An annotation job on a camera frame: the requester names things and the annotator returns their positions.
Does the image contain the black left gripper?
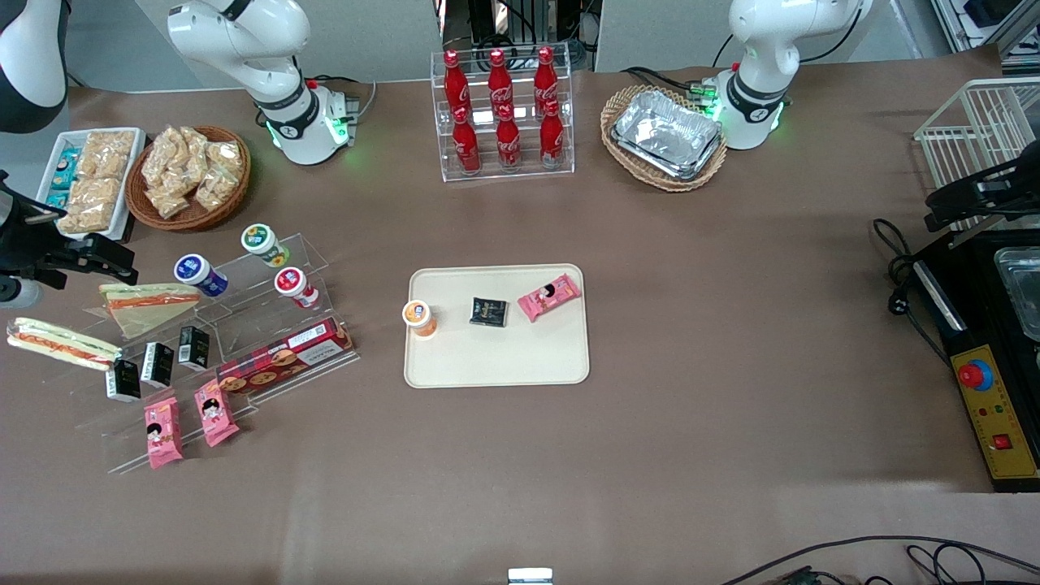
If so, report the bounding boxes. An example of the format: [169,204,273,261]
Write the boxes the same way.
[925,158,1040,232]

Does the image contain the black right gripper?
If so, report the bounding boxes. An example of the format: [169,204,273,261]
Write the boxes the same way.
[0,172,137,289]

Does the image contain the long sandwich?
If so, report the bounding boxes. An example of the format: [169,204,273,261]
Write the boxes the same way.
[6,317,124,372]

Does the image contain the triangular wrapped sandwich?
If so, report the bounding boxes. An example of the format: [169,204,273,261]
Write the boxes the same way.
[98,282,202,340]

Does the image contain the metal machine tray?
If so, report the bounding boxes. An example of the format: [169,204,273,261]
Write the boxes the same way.
[993,247,1040,342]

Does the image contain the aluminium foil tray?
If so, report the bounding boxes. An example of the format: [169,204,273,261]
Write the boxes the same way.
[611,89,724,181]

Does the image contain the beige plastic serving tray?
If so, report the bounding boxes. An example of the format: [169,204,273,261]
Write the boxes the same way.
[404,263,591,389]

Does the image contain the wrapped rice crisp bar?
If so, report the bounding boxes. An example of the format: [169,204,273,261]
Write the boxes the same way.
[69,176,124,216]
[57,207,115,235]
[77,130,136,180]

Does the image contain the clear bag of puffed snacks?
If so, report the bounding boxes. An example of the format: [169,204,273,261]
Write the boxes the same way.
[195,142,245,212]
[146,185,193,220]
[141,128,186,192]
[180,126,214,188]

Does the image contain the blue cap yogurt bottle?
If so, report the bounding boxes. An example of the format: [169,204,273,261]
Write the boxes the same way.
[174,253,229,298]

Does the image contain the white rectangular dish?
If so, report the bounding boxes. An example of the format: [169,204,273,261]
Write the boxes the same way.
[37,128,147,243]

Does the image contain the black sealing machine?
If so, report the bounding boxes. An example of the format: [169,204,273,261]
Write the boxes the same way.
[910,227,1040,494]

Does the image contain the small black carton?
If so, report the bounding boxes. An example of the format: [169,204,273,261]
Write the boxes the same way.
[141,342,175,388]
[106,358,142,403]
[177,325,210,371]

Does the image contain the brown wicker basket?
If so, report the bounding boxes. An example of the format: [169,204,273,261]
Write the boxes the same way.
[125,125,252,232]

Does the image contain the clear acrylic stepped stand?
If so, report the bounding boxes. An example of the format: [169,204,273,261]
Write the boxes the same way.
[37,233,360,475]

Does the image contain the green cap yogurt bottle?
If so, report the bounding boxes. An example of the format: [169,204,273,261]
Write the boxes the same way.
[240,223,291,269]

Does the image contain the pink snack packet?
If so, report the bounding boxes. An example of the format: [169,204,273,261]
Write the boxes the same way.
[193,379,241,448]
[144,396,184,470]
[518,273,583,323]

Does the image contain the red cap yogurt bottle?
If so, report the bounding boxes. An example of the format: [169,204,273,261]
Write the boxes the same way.
[274,266,321,310]

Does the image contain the red cookie box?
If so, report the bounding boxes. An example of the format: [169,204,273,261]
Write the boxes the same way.
[216,317,356,397]

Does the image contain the yellow control panel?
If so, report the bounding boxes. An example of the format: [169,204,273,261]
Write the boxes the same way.
[950,344,1040,482]

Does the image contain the orange lidded cup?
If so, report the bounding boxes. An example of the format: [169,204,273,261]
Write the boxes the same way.
[402,300,439,339]

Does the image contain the light wicker basket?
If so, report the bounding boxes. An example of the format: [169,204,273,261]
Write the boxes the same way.
[600,84,729,193]

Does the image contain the red cola bottle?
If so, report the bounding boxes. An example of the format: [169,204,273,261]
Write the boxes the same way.
[452,106,482,175]
[534,46,560,108]
[539,99,566,167]
[487,49,514,113]
[444,50,472,115]
[496,104,522,170]

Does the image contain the small black snack packet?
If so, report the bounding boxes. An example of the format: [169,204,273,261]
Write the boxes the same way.
[469,297,509,328]

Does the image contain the clear acrylic bottle rack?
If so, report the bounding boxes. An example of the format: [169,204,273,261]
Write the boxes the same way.
[430,49,576,183]

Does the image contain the black background equipment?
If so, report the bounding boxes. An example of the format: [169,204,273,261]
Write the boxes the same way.
[439,0,602,70]

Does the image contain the black power cable with plug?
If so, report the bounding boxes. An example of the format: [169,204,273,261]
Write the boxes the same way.
[872,218,951,366]

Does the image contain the white wire rack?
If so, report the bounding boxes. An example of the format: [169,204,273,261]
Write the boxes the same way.
[913,77,1040,236]

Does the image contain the aluminium frame shelf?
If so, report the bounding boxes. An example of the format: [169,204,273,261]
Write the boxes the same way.
[930,0,1040,74]

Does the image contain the black floor cables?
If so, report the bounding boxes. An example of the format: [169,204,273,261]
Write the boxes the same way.
[719,535,1040,585]

